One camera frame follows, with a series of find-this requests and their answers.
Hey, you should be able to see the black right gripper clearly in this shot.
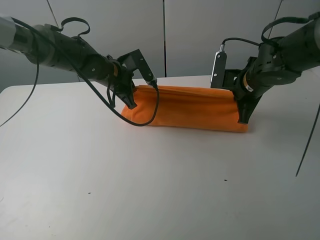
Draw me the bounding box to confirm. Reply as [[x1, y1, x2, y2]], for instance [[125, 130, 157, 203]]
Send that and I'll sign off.
[[232, 57, 265, 124]]

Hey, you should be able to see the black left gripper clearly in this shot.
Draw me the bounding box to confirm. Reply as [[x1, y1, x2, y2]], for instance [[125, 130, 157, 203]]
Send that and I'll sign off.
[[106, 62, 137, 110]]

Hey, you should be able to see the orange terry towel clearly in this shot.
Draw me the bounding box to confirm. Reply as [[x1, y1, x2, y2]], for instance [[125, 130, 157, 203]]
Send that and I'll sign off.
[[121, 85, 248, 133]]

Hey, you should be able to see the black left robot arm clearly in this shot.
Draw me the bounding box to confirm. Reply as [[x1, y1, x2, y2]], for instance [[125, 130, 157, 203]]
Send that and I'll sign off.
[[0, 16, 141, 109]]

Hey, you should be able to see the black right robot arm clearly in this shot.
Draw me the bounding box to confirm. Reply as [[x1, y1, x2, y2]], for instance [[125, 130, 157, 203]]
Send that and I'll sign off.
[[232, 12, 320, 124]]

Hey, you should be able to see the black left camera cable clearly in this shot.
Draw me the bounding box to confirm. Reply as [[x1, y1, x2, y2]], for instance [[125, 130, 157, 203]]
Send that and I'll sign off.
[[0, 17, 161, 128]]

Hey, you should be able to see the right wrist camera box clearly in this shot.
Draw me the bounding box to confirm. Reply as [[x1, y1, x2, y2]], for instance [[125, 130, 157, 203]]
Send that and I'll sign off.
[[210, 44, 241, 91]]

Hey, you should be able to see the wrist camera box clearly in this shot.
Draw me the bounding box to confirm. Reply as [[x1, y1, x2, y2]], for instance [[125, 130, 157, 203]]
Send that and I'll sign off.
[[117, 49, 158, 87], [210, 44, 241, 91]]

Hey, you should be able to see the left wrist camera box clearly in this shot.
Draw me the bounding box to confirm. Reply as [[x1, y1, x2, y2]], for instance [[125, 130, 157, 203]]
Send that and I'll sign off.
[[117, 49, 158, 87]]

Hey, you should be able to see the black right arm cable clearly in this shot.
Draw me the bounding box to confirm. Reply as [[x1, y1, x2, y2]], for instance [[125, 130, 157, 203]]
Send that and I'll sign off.
[[295, 102, 320, 178]]

